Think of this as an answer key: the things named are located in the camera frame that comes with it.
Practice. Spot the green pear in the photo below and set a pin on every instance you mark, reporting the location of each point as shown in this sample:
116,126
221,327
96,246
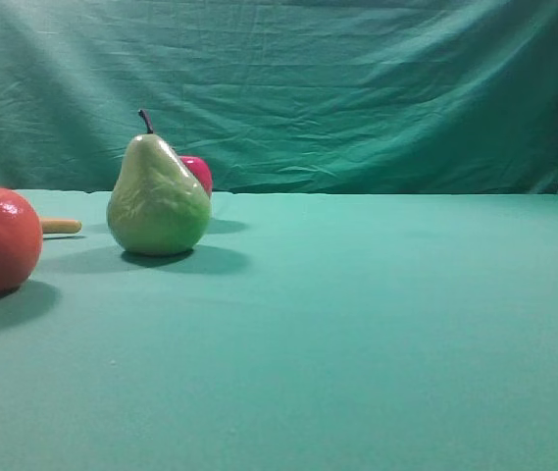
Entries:
157,206

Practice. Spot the green table cloth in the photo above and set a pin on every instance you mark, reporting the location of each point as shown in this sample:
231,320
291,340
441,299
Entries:
304,332

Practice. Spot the red apple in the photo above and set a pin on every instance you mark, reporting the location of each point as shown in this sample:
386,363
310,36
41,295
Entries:
197,174

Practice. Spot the green backdrop cloth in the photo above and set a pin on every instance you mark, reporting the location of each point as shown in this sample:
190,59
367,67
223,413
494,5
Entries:
285,96

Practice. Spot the yellow banana tip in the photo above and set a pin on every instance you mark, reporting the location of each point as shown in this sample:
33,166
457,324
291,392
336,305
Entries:
60,226

